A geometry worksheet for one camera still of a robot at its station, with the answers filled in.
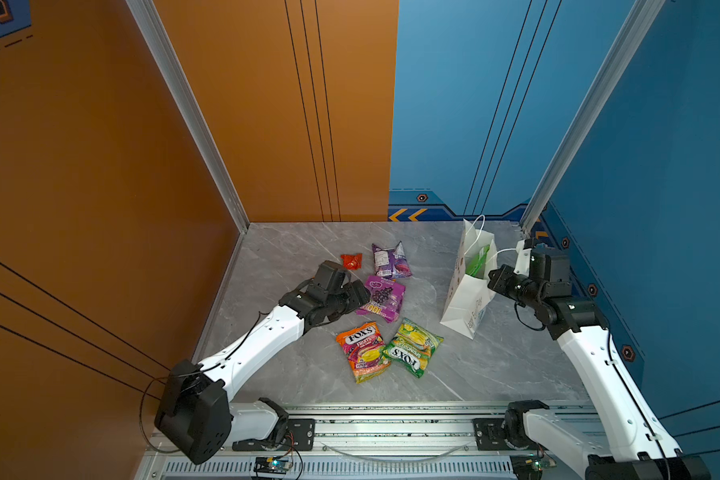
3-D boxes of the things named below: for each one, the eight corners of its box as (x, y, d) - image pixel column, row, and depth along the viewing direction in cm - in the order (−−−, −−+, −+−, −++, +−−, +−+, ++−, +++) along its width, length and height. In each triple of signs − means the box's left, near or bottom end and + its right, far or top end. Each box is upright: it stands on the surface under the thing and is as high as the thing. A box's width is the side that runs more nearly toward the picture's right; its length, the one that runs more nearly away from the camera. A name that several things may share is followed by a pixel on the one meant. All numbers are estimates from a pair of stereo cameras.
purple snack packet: (377, 282, 104) (377, 274, 100) (371, 253, 113) (370, 245, 109) (410, 277, 106) (411, 268, 102) (401, 249, 114) (402, 240, 110)
